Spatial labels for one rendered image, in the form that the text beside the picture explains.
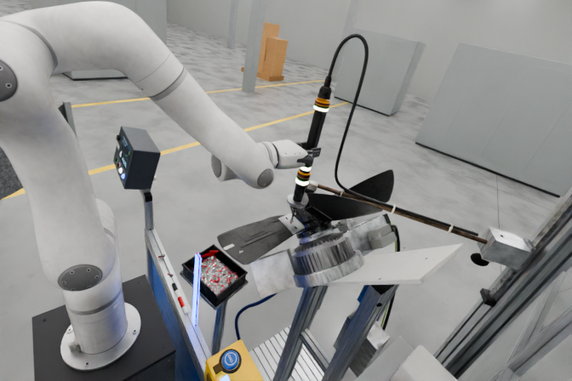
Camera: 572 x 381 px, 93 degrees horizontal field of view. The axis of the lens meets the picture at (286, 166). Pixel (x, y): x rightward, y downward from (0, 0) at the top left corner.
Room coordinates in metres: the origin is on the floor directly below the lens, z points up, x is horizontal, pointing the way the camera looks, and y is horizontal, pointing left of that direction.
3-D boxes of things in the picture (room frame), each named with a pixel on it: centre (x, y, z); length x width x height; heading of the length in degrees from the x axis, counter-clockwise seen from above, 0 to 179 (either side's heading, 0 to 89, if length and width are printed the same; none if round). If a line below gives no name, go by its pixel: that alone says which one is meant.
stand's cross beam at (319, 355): (0.72, -0.31, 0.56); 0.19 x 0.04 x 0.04; 43
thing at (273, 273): (0.74, -0.05, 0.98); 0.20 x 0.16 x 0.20; 43
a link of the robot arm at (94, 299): (0.45, 0.43, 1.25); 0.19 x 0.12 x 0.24; 35
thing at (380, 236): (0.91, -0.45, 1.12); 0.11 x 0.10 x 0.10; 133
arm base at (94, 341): (0.42, 0.41, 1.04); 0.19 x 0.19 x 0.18
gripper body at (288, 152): (0.72, 0.02, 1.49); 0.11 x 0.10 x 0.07; 133
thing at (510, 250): (0.66, -0.68, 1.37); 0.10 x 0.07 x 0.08; 78
